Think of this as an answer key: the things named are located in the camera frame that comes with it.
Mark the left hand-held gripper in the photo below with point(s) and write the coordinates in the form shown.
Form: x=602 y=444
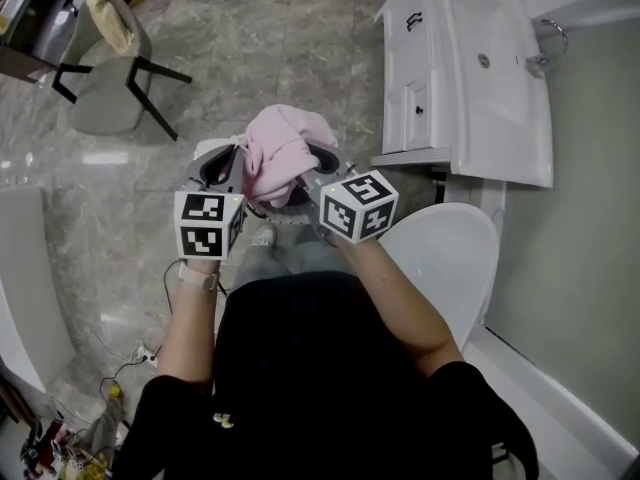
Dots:
x=205 y=228

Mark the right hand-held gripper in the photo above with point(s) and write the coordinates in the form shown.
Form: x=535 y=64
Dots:
x=350 y=208

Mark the pink waffle-textured towel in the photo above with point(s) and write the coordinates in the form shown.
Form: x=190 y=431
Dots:
x=280 y=158

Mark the round woven laundry basket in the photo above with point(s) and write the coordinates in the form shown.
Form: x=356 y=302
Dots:
x=290 y=215

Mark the person's right forearm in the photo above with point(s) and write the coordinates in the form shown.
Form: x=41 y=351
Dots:
x=400 y=308

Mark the person's left forearm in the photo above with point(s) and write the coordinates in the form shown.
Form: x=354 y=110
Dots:
x=187 y=338

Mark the person's grey jeans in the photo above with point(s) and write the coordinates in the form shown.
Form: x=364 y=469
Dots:
x=260 y=268

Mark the pale wristband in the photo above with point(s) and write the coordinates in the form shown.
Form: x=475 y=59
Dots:
x=200 y=277

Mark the grey chair with black legs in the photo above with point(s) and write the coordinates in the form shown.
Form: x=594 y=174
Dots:
x=107 y=98

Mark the white vanity cabinet with sink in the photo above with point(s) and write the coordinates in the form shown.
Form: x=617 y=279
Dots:
x=480 y=118

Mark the white oval bathtub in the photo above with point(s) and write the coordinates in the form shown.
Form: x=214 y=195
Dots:
x=440 y=268

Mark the yellow towel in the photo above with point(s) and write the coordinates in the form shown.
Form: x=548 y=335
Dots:
x=112 y=13

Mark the white power strip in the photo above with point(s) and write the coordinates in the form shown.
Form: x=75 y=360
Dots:
x=145 y=354

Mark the chrome faucet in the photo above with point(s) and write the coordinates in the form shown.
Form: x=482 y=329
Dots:
x=547 y=53

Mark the person's black shirt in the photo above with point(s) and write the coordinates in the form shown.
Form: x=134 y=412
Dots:
x=325 y=393

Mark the dark wooden desk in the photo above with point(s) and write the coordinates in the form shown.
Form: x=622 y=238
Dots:
x=17 y=43

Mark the pile of mixed clutter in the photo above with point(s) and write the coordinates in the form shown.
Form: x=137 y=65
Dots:
x=75 y=443

